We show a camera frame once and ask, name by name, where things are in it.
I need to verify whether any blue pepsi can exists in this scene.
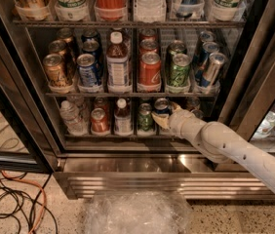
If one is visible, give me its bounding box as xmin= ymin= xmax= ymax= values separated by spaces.
xmin=82 ymin=40 xmax=103 ymax=64
xmin=77 ymin=54 xmax=101 ymax=87
xmin=154 ymin=97 xmax=170 ymax=114
xmin=81 ymin=28 xmax=100 ymax=43

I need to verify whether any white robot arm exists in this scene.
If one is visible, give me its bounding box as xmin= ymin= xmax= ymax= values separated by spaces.
xmin=151 ymin=102 xmax=275 ymax=194

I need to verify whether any gold can bottom rear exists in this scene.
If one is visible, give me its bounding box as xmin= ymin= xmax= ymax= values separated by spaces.
xmin=186 ymin=97 xmax=200 ymax=111

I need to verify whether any gold can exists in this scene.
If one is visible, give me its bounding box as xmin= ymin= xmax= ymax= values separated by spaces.
xmin=57 ymin=27 xmax=77 ymax=49
xmin=48 ymin=39 xmax=76 ymax=73
xmin=192 ymin=109 xmax=204 ymax=119
xmin=186 ymin=97 xmax=200 ymax=111
xmin=43 ymin=54 xmax=72 ymax=87

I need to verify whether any green sprite can front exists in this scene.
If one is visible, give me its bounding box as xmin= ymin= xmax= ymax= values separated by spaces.
xmin=137 ymin=103 xmax=154 ymax=132

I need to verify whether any green sprite can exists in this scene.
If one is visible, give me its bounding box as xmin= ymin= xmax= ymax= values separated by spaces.
xmin=137 ymin=103 xmax=154 ymax=132
xmin=140 ymin=97 xmax=153 ymax=104

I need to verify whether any gold can bottom front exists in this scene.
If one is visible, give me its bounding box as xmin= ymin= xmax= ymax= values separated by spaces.
xmin=192 ymin=109 xmax=204 ymax=119

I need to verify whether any green sprite can rear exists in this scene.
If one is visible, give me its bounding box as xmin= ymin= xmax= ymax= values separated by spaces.
xmin=140 ymin=97 xmax=153 ymax=104

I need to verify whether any green mountain dew can front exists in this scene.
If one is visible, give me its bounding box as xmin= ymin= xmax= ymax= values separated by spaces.
xmin=168 ymin=54 xmax=190 ymax=88

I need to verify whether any green mountain dew can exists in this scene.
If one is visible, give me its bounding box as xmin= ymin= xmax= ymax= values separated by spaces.
xmin=166 ymin=40 xmax=187 ymax=65
xmin=168 ymin=54 xmax=190 ymax=88

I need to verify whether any iced tea bottle bottom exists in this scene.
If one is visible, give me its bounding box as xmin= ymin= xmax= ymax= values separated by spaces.
xmin=114 ymin=98 xmax=133 ymax=136

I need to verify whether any iced tea bottle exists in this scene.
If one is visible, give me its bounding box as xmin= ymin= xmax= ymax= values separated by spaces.
xmin=106 ymin=31 xmax=130 ymax=87
xmin=114 ymin=98 xmax=133 ymax=136

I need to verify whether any red bull can front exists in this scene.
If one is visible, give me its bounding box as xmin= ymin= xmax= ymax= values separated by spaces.
xmin=200 ymin=53 xmax=226 ymax=88

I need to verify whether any red bull can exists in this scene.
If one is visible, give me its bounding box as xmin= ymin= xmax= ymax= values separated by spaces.
xmin=192 ymin=30 xmax=217 ymax=63
xmin=200 ymin=53 xmax=226 ymax=88
xmin=195 ymin=42 xmax=219 ymax=82

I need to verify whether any red coke can middle front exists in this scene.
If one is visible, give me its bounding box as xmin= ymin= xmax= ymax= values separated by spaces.
xmin=138 ymin=52 xmax=161 ymax=86

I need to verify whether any red coke can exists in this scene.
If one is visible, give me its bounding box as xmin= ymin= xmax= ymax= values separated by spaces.
xmin=94 ymin=97 xmax=109 ymax=112
xmin=138 ymin=52 xmax=161 ymax=86
xmin=139 ymin=39 xmax=159 ymax=55
xmin=139 ymin=28 xmax=157 ymax=41
xmin=91 ymin=108 xmax=109 ymax=134

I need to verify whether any green mountain dew can rear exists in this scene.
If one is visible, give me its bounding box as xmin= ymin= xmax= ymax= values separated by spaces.
xmin=166 ymin=40 xmax=187 ymax=65

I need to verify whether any red coke can bottom front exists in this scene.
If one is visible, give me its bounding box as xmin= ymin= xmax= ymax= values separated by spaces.
xmin=91 ymin=108 xmax=109 ymax=134

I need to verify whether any red coke can bottom rear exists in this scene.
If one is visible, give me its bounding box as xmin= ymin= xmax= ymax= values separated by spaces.
xmin=94 ymin=97 xmax=109 ymax=112

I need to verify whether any stainless fridge base grille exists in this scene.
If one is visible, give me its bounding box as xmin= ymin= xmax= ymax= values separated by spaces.
xmin=54 ymin=154 xmax=275 ymax=200

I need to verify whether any red bull can rear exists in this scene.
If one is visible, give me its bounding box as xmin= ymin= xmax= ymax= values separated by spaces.
xmin=192 ymin=30 xmax=217 ymax=63

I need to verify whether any red coke can middle rear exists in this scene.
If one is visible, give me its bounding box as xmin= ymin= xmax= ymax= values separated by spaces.
xmin=139 ymin=28 xmax=157 ymax=41

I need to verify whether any right glass fridge door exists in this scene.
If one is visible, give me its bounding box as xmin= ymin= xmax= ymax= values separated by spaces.
xmin=211 ymin=0 xmax=275 ymax=140

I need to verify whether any blue pepsi can middle front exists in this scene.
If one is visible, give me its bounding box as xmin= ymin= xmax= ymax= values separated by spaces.
xmin=77 ymin=54 xmax=101 ymax=87

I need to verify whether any silver can behind right door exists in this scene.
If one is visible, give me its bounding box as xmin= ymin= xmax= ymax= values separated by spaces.
xmin=254 ymin=111 xmax=275 ymax=138

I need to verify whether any pepsi bottle top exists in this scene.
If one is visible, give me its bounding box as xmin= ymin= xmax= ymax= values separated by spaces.
xmin=173 ymin=0 xmax=200 ymax=19

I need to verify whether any blue pepsi can middle rear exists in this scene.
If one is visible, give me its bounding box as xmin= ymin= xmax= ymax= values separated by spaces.
xmin=81 ymin=28 xmax=100 ymax=43

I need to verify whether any gold can middle front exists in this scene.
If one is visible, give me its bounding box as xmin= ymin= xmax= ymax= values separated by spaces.
xmin=43 ymin=54 xmax=72 ymax=87

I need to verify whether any gold can middle rear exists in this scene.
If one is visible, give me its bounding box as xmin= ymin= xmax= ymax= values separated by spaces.
xmin=57 ymin=27 xmax=77 ymax=49

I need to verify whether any iced tea bottle middle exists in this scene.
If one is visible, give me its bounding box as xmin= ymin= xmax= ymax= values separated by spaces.
xmin=106 ymin=31 xmax=130 ymax=87

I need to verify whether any clear water bottle rear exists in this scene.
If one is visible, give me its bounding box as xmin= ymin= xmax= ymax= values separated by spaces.
xmin=66 ymin=96 xmax=90 ymax=122

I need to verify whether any clear water bottle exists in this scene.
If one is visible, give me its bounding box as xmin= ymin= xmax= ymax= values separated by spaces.
xmin=66 ymin=96 xmax=90 ymax=122
xmin=134 ymin=0 xmax=167 ymax=22
xmin=59 ymin=100 xmax=88 ymax=137

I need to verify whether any clear water bottle front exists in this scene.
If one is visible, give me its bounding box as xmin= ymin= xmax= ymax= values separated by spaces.
xmin=59 ymin=100 xmax=88 ymax=137

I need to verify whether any clear plastic bag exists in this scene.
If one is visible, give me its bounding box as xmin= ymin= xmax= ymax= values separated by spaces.
xmin=85 ymin=191 xmax=191 ymax=234

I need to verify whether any clear water bottle top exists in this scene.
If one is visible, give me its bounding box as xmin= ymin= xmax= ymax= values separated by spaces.
xmin=134 ymin=0 xmax=167 ymax=22

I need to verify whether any middle wire shelf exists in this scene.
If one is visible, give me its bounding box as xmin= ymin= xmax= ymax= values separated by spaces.
xmin=45 ymin=93 xmax=217 ymax=98

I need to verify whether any wire shelf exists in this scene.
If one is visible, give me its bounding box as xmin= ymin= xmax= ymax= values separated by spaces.
xmin=13 ymin=19 xmax=246 ymax=28
xmin=45 ymin=93 xmax=217 ymax=98

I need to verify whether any top wire shelf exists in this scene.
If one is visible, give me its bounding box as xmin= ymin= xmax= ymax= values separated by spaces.
xmin=13 ymin=19 xmax=246 ymax=28

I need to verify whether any orange cable left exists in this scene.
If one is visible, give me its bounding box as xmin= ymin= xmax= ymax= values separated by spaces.
xmin=0 ymin=169 xmax=48 ymax=234

